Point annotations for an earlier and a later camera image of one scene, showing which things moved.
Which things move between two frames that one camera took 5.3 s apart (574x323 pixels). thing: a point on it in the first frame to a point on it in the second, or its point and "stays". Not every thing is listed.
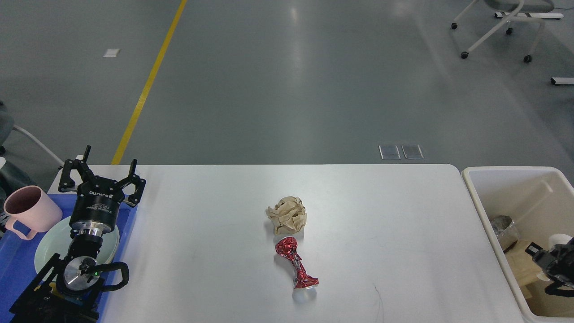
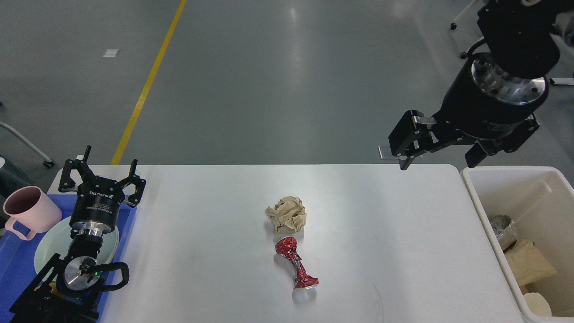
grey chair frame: [61, 163] to [48, 162]
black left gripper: [95, 209] stays
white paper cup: [554, 240] to [537, 304]
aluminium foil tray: [505, 230] stays
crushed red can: [287, 247] stays
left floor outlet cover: [389, 152] stays
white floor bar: [565, 80] stays
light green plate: [55, 239] stays
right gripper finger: [552, 289] to [508, 143]
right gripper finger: [543, 258] to [414, 135]
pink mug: [33, 207] stays
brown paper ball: [288, 216] stays
